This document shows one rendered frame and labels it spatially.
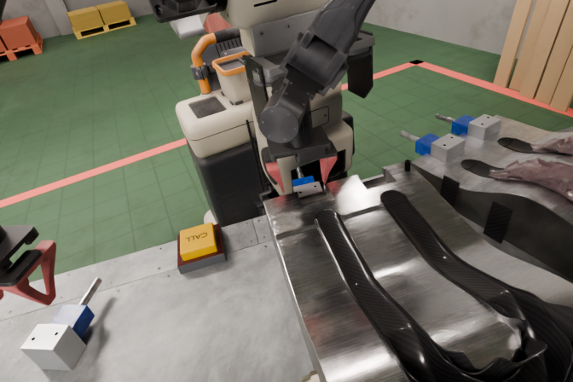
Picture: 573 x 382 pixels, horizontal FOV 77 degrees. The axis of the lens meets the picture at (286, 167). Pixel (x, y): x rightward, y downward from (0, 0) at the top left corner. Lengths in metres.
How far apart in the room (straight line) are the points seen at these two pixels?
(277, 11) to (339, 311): 0.60
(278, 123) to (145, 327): 0.36
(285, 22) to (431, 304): 0.59
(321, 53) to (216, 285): 0.39
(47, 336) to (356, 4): 0.60
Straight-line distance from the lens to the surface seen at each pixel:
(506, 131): 0.85
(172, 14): 0.76
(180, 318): 0.61
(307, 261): 0.50
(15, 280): 0.49
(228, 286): 0.61
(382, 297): 0.46
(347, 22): 0.51
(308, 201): 0.62
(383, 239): 0.53
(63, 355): 0.62
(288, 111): 0.49
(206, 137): 1.12
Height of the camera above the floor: 1.26
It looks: 34 degrees down
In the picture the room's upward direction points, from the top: 10 degrees counter-clockwise
